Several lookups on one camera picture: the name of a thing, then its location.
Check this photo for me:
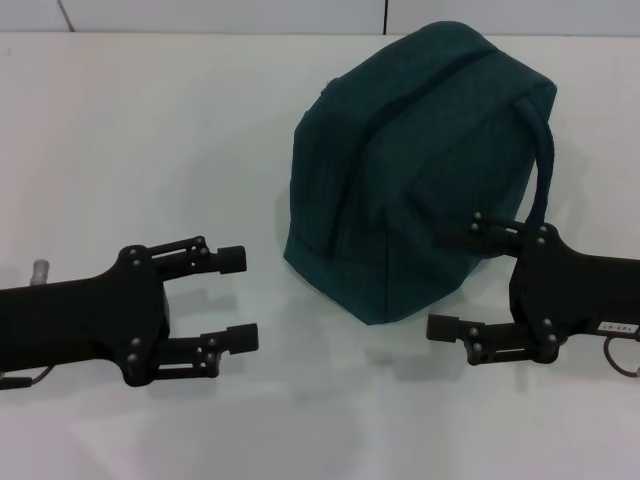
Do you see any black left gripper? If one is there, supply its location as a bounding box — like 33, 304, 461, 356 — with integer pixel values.
0, 235, 260, 389

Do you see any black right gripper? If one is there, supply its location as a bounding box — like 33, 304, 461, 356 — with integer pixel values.
426, 212, 640, 366

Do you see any dark teal insulated lunch bag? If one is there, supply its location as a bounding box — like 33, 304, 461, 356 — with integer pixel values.
282, 20, 559, 326

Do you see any dark right arm cable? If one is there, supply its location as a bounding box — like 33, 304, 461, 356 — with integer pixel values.
602, 333, 640, 379

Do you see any dark arm cable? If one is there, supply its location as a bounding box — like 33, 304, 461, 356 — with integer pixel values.
602, 333, 640, 379
0, 364, 59, 391

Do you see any dark left arm cable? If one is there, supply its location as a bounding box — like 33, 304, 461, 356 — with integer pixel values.
0, 364, 59, 391

